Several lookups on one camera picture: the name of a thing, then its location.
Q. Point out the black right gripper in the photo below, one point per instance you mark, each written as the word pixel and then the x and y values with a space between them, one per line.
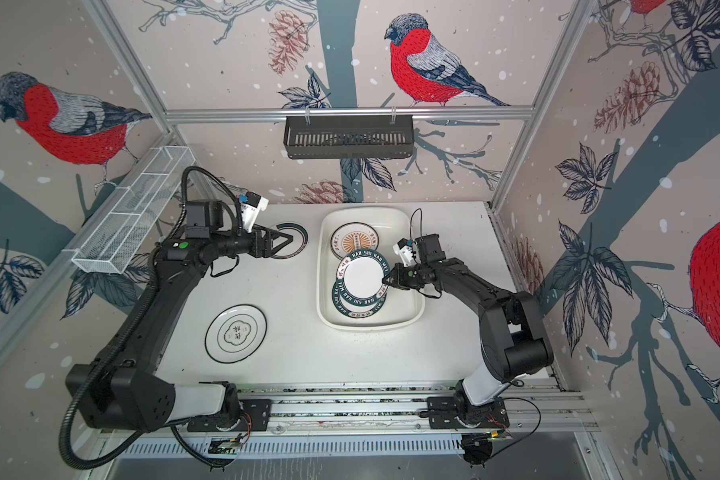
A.
pixel 401 279

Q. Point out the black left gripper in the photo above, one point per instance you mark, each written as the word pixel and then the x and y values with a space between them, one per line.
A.
pixel 266 250

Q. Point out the green rim plate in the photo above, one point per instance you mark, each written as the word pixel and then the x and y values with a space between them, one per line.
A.
pixel 356 312
pixel 359 278

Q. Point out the green rim plate front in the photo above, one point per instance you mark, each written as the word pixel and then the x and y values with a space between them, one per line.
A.
pixel 356 312

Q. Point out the white plate flower outline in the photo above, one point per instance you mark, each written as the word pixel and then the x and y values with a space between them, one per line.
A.
pixel 236 334

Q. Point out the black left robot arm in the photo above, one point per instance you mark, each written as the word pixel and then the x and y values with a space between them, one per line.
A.
pixel 120 389

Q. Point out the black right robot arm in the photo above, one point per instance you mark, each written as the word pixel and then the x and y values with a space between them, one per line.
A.
pixel 512 338

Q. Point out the white plastic bin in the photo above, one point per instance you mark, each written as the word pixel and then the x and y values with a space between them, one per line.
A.
pixel 401 307

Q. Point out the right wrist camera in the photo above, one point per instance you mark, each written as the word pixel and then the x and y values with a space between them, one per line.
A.
pixel 404 249

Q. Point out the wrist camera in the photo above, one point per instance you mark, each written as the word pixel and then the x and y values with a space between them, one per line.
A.
pixel 252 204
pixel 404 249

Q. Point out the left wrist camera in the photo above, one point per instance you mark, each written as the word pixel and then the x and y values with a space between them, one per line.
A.
pixel 252 204

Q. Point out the black hanging wire basket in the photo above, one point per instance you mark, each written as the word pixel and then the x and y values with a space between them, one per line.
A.
pixel 349 137

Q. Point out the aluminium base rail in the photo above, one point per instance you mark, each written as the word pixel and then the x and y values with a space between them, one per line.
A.
pixel 364 420

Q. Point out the white mesh wall shelf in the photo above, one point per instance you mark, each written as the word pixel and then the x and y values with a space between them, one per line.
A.
pixel 117 238

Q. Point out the horizontal aluminium frame bar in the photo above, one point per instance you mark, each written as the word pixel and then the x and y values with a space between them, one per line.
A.
pixel 488 113

